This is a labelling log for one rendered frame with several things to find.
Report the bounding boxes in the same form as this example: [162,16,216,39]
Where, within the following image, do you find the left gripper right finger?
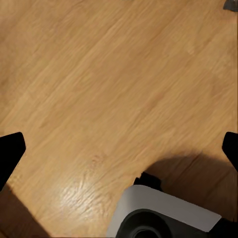
[222,132,238,172]

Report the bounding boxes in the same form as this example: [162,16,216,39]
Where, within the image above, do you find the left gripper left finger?
[0,132,26,191]

